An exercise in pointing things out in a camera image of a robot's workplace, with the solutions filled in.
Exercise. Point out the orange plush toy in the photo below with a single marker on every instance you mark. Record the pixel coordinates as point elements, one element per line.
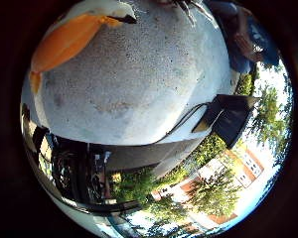
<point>63,43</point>

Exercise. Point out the person in blue shirt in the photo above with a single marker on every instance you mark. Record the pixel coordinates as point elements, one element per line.
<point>251,43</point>

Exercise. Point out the black and blue equipment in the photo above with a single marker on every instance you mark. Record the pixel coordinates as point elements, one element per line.
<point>73,172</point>

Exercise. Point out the black open laptop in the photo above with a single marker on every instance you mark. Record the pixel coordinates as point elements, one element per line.
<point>231,119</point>

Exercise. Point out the orange brick building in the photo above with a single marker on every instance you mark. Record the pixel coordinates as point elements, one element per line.
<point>245,168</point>

